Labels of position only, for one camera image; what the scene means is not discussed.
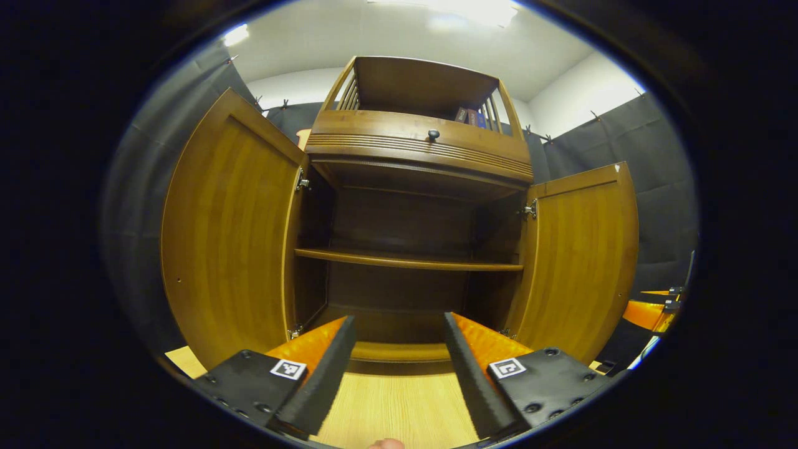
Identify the black backdrop cloth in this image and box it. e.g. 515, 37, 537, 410
100, 41, 699, 356

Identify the large ceiling light panel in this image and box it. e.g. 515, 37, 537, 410
368, 0, 521, 29

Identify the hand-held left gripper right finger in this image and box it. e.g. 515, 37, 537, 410
444, 312, 615, 440

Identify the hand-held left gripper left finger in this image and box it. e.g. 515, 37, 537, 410
190, 315, 357, 437

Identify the wooden shoe cabinet door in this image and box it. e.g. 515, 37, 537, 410
502, 161, 640, 365
161, 87, 310, 370

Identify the wooden inner cabinet shelf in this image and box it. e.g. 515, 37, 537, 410
294, 248, 524, 273

